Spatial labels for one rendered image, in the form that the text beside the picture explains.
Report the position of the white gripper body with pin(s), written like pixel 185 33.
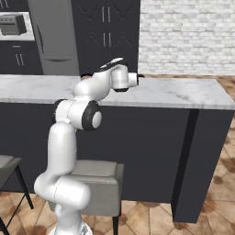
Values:
pixel 133 79

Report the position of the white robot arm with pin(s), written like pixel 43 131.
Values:
pixel 62 147

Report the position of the dark cup of tea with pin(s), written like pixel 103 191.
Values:
pixel 85 76

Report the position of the tall dark cupboards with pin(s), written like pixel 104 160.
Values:
pixel 105 30

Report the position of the dark kitchen island marble top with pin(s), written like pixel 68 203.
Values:
pixel 147 147

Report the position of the grey fridge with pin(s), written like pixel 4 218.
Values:
pixel 56 33

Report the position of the grey cushioned stool black legs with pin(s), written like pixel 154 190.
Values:
pixel 9 165
pixel 101 186

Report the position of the dark base cupboards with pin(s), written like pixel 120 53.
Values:
pixel 18 58

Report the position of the grey toaster oven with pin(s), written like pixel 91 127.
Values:
pixel 12 24

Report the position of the dark wall cupboards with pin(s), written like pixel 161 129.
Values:
pixel 13 4

